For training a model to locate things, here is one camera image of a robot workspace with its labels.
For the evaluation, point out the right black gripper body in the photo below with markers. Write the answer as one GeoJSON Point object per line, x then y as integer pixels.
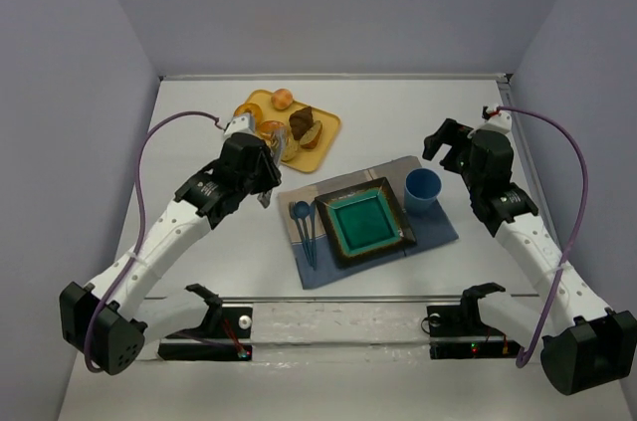
{"type": "Point", "coordinates": [453, 145]}

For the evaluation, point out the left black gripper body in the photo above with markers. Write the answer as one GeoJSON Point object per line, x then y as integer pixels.
{"type": "Point", "coordinates": [271, 172]}

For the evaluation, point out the metal tongs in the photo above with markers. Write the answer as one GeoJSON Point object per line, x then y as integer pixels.
{"type": "Point", "coordinates": [276, 138]}

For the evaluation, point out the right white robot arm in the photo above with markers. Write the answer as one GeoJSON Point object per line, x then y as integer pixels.
{"type": "Point", "coordinates": [580, 340]}

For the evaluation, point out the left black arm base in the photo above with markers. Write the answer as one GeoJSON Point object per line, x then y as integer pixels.
{"type": "Point", "coordinates": [224, 333]}

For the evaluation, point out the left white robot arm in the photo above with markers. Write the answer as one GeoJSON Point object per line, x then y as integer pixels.
{"type": "Point", "coordinates": [109, 319]}

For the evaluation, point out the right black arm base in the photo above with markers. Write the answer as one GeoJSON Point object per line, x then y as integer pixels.
{"type": "Point", "coordinates": [456, 331]}

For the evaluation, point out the seeded bread slice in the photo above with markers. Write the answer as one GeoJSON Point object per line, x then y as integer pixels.
{"type": "Point", "coordinates": [290, 151]}

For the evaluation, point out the dark brown bread chunk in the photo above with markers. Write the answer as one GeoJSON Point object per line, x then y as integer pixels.
{"type": "Point", "coordinates": [301, 121]}

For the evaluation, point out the round bread roll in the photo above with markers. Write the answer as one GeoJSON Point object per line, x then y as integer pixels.
{"type": "Point", "coordinates": [281, 99]}

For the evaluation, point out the filled sandwich bun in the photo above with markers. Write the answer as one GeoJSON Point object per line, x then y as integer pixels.
{"type": "Point", "coordinates": [269, 128]}

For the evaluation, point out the orange bagel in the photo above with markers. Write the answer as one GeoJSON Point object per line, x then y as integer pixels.
{"type": "Point", "coordinates": [250, 108]}

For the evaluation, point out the blue plastic cup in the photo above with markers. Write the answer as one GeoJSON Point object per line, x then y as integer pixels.
{"type": "Point", "coordinates": [421, 190]}

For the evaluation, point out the yellow plastic tray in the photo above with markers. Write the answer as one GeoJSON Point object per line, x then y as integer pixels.
{"type": "Point", "coordinates": [306, 161]}

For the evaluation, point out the sliced baguette piece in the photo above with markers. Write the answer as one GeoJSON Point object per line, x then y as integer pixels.
{"type": "Point", "coordinates": [310, 139]}

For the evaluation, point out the blue plastic spoon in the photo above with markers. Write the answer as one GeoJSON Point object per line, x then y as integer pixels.
{"type": "Point", "coordinates": [301, 212]}

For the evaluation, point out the square teal ceramic plate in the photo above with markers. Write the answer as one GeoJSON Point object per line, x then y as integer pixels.
{"type": "Point", "coordinates": [364, 222]}

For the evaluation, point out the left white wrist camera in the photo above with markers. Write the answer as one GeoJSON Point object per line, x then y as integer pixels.
{"type": "Point", "coordinates": [243, 123]}

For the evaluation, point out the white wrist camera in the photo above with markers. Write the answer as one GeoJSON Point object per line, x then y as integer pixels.
{"type": "Point", "coordinates": [243, 123]}
{"type": "Point", "coordinates": [496, 120]}

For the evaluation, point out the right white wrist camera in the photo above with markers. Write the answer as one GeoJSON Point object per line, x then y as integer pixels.
{"type": "Point", "coordinates": [496, 120]}

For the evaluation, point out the metal table edge rail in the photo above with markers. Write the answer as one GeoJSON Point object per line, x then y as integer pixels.
{"type": "Point", "coordinates": [496, 77]}

